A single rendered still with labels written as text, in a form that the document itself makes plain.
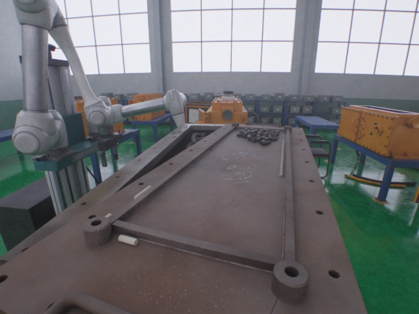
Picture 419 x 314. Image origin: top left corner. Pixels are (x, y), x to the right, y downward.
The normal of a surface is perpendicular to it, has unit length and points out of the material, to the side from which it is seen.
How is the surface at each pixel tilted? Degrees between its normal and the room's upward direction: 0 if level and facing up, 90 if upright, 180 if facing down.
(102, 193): 0
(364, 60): 90
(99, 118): 98
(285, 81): 90
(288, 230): 0
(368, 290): 0
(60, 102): 90
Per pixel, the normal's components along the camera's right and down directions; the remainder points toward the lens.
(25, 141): 0.29, 0.40
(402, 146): -0.08, 0.31
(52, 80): 0.99, 0.04
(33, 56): 0.54, 0.30
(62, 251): 0.00, -0.95
